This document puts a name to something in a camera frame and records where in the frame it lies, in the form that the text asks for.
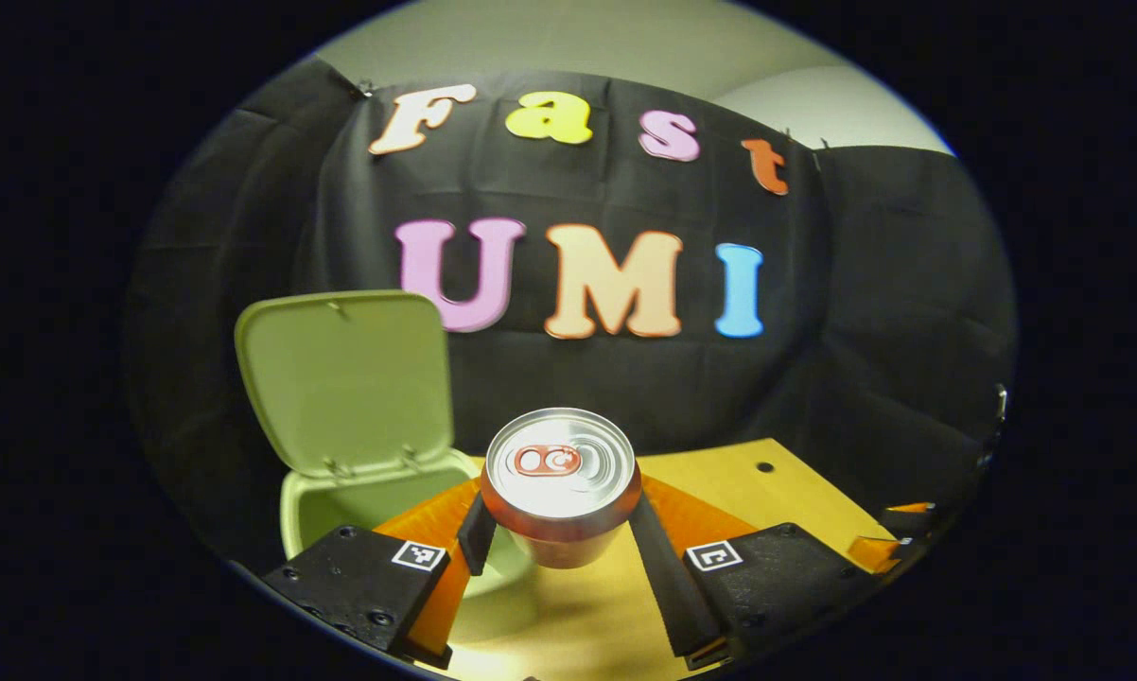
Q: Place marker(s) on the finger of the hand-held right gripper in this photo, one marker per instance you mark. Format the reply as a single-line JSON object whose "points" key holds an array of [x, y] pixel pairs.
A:
{"points": [[909, 520]]}

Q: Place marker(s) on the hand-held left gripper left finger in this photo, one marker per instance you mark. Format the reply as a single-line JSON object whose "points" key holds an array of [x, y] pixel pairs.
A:
{"points": [[479, 534]]}

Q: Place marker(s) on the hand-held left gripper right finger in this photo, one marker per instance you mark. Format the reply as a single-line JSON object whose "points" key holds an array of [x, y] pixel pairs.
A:
{"points": [[663, 586]]}

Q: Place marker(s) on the red pop can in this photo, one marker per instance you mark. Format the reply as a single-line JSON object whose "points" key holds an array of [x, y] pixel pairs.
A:
{"points": [[559, 473]]}

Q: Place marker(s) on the green desktop garbage bin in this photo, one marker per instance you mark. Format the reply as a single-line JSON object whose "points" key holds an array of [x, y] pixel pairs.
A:
{"points": [[351, 378]]}

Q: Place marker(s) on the wooden desktop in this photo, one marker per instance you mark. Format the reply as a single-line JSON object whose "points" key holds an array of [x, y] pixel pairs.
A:
{"points": [[777, 492]]}

